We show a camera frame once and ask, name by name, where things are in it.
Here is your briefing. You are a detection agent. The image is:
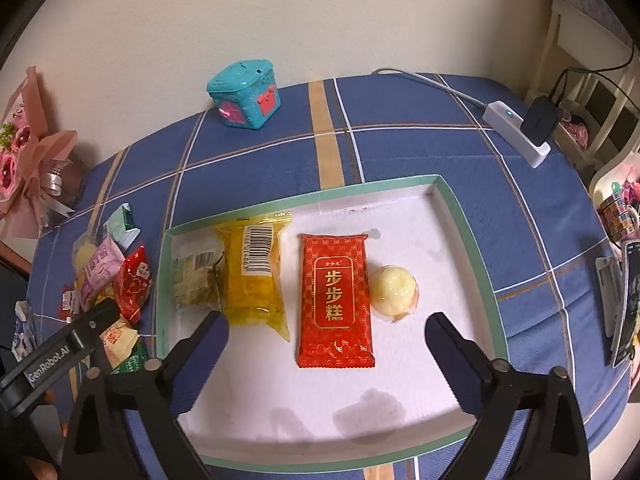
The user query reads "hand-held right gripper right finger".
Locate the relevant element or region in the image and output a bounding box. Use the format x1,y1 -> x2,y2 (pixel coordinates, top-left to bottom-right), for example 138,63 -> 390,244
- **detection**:
424,311 -> 592,480

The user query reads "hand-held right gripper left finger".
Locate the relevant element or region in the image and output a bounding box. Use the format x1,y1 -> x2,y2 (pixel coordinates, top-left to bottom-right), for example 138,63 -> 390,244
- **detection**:
60,310 -> 231,480

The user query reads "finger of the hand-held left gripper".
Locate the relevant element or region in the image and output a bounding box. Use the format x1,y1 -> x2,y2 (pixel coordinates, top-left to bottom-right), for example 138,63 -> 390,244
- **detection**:
75,299 -> 122,352

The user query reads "cream orange snack packet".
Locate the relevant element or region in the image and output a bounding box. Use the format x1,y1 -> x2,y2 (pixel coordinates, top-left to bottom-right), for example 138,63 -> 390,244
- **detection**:
99,316 -> 139,369

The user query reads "red heart print snack packet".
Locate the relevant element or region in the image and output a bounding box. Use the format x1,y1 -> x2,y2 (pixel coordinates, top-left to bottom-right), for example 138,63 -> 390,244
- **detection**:
113,244 -> 154,327

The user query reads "pink swiss roll packet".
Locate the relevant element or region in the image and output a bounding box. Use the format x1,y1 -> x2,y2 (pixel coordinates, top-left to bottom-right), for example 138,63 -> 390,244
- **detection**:
81,236 -> 127,312

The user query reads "dark green snack packet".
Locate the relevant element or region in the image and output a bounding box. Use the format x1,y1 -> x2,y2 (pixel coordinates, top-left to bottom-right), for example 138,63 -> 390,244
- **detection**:
111,342 -> 149,377

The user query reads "white tray with green rim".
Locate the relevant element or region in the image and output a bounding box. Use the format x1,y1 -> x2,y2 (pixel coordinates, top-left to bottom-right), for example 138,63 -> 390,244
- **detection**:
154,174 -> 509,472

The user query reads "blue white snack packet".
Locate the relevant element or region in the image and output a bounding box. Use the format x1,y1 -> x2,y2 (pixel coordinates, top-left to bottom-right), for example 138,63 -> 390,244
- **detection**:
11,300 -> 39,362

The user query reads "round yellow pastry clear wrap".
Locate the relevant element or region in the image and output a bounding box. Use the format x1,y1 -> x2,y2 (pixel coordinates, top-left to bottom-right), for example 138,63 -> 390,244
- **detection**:
369,264 -> 419,322
71,239 -> 108,292

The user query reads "clear packet of green cake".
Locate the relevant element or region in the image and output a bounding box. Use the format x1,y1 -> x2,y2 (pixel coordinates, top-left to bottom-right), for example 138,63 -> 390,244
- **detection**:
171,244 -> 227,312

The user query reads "yellow snack packet with barcode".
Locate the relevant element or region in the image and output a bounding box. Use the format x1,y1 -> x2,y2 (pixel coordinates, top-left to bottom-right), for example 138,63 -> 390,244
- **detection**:
214,211 -> 294,344

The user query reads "light green snack packet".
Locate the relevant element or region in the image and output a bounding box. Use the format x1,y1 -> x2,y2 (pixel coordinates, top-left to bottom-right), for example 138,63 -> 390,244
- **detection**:
104,203 -> 142,249

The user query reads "brown wooden furniture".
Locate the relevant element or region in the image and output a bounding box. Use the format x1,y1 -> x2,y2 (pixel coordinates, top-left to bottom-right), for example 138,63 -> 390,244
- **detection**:
0,237 -> 33,287

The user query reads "red gold rectangular snack packet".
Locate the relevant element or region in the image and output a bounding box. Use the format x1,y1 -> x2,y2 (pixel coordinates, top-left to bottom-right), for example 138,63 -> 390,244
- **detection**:
296,232 -> 377,369

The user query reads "pink flower bouquet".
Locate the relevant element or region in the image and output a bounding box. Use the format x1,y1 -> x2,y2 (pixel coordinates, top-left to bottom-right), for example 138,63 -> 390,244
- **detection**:
0,65 -> 88,242

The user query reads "blue plaid tablecloth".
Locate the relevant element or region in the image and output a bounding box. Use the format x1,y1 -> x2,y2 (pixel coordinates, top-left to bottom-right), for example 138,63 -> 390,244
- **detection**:
27,74 -> 637,480

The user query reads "patterned mug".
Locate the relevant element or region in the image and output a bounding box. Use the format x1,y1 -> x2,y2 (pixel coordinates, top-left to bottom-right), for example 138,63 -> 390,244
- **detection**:
596,194 -> 640,242

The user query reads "white power strip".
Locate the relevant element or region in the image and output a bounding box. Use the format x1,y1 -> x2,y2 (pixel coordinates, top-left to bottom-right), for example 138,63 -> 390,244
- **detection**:
481,101 -> 552,169

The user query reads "black charger adapter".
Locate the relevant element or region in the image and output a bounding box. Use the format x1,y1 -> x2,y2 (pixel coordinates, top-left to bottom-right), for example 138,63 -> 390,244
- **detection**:
521,98 -> 564,147

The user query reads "teal toy house box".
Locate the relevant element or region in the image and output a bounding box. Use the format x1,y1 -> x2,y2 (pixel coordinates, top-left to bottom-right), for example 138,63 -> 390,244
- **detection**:
206,58 -> 282,131

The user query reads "white wooden chair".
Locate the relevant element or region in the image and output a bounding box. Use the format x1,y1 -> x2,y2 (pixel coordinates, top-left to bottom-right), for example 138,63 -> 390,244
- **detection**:
524,0 -> 640,173

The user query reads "white power cable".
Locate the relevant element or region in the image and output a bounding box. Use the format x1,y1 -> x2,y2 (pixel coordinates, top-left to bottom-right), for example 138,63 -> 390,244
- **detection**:
371,67 -> 490,109

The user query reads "black charger cable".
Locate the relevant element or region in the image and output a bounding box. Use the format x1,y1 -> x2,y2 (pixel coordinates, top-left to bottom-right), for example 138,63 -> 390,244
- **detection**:
549,44 -> 637,107

